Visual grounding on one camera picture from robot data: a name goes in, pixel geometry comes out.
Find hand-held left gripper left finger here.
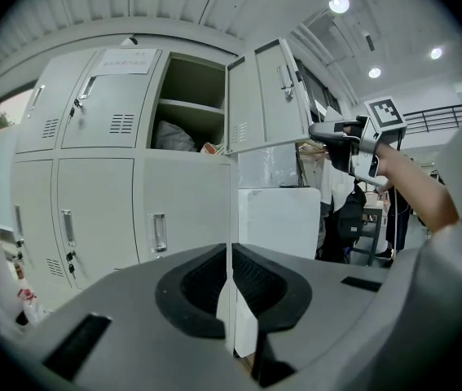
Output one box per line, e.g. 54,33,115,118
38,243,235,391

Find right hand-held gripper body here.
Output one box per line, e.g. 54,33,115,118
350,94,409,187

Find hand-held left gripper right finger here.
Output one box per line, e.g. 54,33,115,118
232,243,390,386

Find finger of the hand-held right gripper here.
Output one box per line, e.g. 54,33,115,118
308,120,364,138
326,136,356,174

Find grey metal locker cabinet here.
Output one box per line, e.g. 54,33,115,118
10,46,240,301

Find person's right forearm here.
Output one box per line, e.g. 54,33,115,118
375,143,460,234

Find white hanging garment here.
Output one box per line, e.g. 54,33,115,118
318,152,358,215

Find table with dark legs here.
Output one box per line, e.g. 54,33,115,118
352,200,390,266

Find black backpack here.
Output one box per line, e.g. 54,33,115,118
336,183,368,244

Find black metal railing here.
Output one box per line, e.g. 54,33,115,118
403,102,462,134

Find white foam box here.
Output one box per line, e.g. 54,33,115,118
237,186,322,260

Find clear plastic bag red print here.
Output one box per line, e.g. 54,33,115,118
16,287,46,325

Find white device with orange top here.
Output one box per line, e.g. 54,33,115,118
200,141,226,155

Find person's grey sweatshirt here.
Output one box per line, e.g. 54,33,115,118
360,91,462,391

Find grey fabric bag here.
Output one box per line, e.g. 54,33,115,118
151,120,198,152

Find white paper notice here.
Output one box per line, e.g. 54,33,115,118
94,48,157,76

